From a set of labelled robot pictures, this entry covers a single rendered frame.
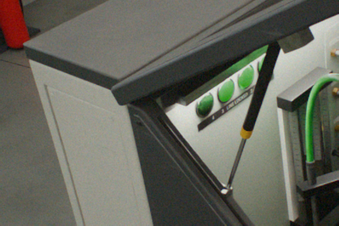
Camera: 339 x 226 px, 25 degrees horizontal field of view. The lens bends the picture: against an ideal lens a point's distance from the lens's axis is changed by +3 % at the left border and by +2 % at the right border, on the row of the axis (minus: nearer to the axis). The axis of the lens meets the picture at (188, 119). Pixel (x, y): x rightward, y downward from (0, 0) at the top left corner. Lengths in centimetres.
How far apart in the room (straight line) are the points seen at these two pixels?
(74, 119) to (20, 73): 341
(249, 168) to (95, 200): 33
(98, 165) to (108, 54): 24
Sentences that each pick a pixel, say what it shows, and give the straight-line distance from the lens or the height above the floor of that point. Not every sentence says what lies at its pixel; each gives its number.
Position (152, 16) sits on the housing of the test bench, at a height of 150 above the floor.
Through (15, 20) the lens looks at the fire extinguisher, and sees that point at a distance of 511.
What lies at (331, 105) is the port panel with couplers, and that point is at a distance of 179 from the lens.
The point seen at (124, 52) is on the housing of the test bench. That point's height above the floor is 150.
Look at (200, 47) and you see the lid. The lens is 109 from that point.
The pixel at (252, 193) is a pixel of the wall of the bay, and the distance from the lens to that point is 165.
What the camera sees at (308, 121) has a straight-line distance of 156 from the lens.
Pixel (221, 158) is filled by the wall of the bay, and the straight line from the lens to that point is 152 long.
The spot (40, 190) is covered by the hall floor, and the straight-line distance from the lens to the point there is 378.
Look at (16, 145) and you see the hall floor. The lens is 418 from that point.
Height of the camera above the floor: 211
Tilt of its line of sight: 31 degrees down
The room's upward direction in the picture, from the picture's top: 10 degrees counter-clockwise
